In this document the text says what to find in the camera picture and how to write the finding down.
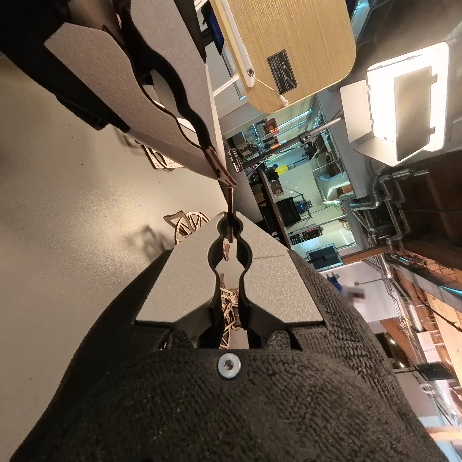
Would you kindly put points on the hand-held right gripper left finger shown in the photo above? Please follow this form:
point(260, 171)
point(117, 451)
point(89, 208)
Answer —
point(173, 285)

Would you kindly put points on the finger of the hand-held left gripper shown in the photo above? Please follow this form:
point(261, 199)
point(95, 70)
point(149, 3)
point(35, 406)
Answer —
point(180, 65)
point(119, 83)

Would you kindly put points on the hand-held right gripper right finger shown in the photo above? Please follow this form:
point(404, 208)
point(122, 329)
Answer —
point(278, 285)

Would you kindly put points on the small wooden stick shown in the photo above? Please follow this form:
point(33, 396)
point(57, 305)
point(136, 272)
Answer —
point(220, 168)

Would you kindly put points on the wooden bicycle model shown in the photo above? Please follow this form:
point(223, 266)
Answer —
point(173, 218)

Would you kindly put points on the wooden parts sheet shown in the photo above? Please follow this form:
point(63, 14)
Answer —
point(158, 160)

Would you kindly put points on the grey panel on stand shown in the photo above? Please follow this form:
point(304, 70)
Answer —
point(323, 257)

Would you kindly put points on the black table label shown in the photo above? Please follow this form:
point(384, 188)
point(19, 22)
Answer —
point(235, 160)

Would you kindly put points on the light wooden board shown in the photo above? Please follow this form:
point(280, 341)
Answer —
point(288, 43)

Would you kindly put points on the grey ceiling pipes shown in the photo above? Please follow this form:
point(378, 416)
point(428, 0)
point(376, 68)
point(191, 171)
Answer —
point(389, 202)

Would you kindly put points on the white light panel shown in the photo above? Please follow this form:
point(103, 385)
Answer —
point(382, 94)

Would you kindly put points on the metal ventilation duct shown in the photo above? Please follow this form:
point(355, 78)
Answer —
point(404, 296)

